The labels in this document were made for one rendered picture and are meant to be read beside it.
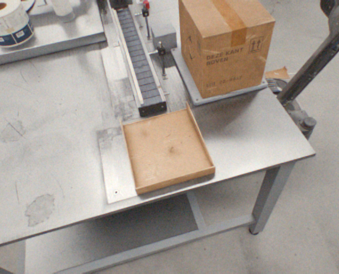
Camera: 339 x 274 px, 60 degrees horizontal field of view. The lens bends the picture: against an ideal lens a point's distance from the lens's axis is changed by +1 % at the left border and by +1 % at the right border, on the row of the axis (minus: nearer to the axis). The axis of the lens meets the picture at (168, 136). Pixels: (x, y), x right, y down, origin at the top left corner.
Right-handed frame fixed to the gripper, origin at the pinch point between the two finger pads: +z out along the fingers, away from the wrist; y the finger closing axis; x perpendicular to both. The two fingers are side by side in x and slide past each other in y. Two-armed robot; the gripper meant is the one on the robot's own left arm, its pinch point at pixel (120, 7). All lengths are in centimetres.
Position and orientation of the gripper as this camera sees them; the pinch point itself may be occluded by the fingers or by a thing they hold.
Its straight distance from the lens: 156.4
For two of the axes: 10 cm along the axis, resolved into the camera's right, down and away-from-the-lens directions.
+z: -1.2, 0.1, 9.9
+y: -9.6, 2.7, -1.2
